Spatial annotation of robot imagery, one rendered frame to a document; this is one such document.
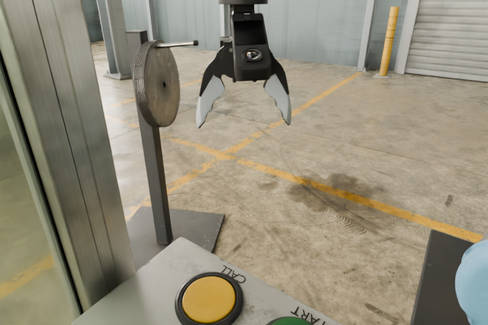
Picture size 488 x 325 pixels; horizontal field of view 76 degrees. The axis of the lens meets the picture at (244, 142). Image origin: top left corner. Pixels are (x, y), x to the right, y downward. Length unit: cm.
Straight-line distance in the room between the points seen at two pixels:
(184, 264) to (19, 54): 19
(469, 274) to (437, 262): 28
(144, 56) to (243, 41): 75
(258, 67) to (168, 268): 24
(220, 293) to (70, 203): 13
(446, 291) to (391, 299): 100
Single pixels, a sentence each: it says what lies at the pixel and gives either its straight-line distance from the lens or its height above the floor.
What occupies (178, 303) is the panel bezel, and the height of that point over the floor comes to 90.
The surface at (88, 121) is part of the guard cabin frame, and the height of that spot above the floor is 103.
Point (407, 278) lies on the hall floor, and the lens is 164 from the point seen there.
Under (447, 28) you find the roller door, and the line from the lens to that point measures 568.
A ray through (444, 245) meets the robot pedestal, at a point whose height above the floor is 75.
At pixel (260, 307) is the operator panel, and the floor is 90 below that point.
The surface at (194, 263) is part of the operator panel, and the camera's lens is 29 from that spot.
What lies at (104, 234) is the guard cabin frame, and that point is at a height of 94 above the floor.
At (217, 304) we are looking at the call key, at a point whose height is 90.
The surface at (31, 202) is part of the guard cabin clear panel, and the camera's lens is 25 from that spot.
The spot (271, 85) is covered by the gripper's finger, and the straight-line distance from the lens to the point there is 49.
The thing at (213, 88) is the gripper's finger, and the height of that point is 98.
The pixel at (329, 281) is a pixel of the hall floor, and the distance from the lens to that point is 151.
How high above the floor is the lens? 110
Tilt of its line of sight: 25 degrees down
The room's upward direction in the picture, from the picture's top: straight up
